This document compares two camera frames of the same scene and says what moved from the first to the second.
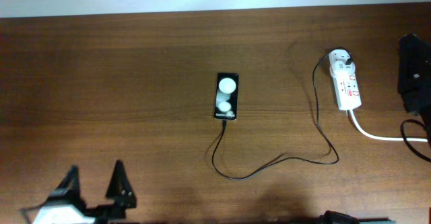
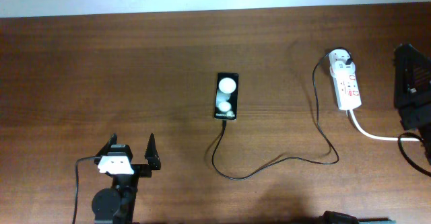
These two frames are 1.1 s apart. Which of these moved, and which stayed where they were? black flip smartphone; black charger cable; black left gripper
Moved: black left gripper
Stayed: black flip smartphone; black charger cable
